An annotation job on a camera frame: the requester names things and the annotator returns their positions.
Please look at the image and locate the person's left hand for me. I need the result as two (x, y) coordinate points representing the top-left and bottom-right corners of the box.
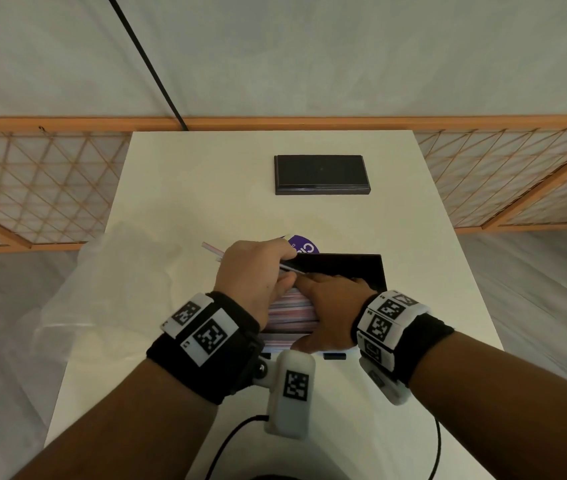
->
(213, 238), (298, 330)

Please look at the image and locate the person's right hand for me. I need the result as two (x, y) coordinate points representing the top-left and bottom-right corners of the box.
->
(290, 272), (378, 355)

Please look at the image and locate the bundle of striped straws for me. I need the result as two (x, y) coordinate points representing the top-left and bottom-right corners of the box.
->
(261, 288), (320, 353)

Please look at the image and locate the single striped paper straw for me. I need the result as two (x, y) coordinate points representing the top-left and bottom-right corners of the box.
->
(201, 242), (306, 275)

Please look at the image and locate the person's right forearm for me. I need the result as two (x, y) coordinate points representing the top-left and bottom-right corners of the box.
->
(408, 331), (567, 480)

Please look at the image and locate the person's left forearm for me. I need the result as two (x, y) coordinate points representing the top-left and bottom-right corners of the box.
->
(13, 358), (219, 480)

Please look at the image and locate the purple round label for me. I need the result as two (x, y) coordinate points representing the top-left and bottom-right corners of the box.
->
(288, 235), (320, 255)

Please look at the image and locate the open black box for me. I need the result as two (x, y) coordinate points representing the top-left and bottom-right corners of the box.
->
(259, 253), (388, 361)

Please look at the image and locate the black right wristband with markers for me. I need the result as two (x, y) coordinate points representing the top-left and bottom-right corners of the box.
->
(351, 290), (455, 387)

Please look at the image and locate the black wristband with markers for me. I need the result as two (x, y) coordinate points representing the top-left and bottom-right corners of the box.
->
(146, 292), (265, 406)
(351, 290), (455, 387)

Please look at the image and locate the black left wristband with markers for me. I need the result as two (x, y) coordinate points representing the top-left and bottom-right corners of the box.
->
(146, 292), (265, 406)

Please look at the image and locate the black box lid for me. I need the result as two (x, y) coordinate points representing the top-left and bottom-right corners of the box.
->
(274, 155), (371, 196)

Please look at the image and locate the clear plastic bag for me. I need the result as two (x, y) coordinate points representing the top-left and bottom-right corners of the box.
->
(33, 221), (184, 356)

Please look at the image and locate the wooden lattice screen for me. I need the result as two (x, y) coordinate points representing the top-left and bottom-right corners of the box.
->
(0, 114), (567, 256)

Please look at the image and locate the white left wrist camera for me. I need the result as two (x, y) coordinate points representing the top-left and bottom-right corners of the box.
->
(253, 349), (316, 441)

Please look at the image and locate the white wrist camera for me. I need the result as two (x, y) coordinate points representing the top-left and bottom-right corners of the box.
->
(253, 349), (316, 441)
(358, 357), (410, 406)

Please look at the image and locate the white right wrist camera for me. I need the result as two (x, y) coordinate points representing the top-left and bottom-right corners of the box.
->
(358, 357), (410, 406)

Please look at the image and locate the black left camera cable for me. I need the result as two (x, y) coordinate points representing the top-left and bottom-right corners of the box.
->
(205, 415), (270, 480)

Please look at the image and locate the black camera cable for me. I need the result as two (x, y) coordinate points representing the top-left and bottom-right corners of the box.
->
(427, 417), (442, 480)
(205, 415), (270, 480)

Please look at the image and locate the black right camera cable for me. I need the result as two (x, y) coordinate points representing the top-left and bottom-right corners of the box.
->
(427, 417), (442, 480)

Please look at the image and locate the black hanging cable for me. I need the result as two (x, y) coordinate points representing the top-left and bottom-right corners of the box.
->
(105, 0), (190, 132)

